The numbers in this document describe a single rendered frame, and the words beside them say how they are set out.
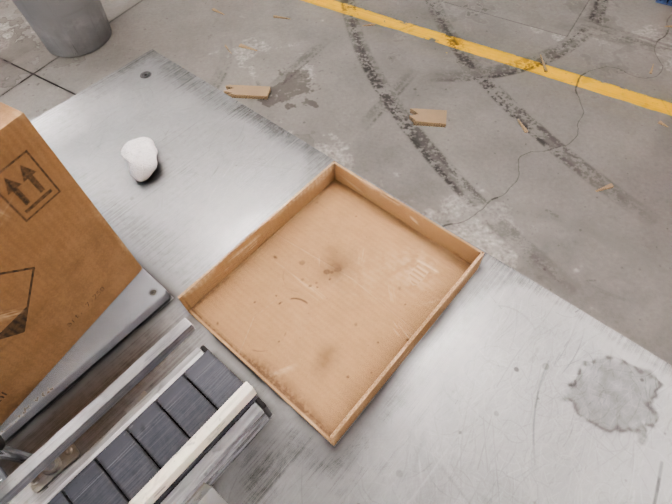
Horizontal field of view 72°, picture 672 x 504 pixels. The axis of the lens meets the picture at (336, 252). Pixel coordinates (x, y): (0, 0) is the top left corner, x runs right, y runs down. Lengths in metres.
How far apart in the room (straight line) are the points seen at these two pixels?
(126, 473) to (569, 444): 0.47
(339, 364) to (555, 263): 1.27
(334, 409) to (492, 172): 1.50
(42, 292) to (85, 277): 0.05
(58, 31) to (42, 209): 2.28
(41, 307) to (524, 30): 2.49
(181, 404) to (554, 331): 0.45
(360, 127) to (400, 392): 1.60
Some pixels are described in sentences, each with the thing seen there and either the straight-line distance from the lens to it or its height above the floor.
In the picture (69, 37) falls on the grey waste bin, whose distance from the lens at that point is 2.80.
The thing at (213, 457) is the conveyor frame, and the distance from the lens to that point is 0.53.
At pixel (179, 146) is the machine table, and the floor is 0.83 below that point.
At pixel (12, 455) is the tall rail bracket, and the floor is 0.91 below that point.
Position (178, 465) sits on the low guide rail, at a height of 0.92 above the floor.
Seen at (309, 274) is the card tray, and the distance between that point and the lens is 0.64.
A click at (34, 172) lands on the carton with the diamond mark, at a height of 1.07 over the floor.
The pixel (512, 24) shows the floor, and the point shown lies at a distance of 2.76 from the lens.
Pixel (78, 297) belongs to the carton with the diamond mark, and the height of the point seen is 0.91.
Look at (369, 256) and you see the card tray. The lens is 0.65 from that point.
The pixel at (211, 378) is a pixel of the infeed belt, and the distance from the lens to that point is 0.55.
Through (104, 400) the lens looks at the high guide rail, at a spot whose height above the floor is 0.96.
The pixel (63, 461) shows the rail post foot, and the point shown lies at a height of 0.83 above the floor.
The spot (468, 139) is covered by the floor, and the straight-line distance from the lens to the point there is 2.05.
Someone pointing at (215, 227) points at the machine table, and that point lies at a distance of 0.72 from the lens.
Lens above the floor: 1.38
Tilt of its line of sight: 57 degrees down
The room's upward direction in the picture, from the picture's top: 4 degrees counter-clockwise
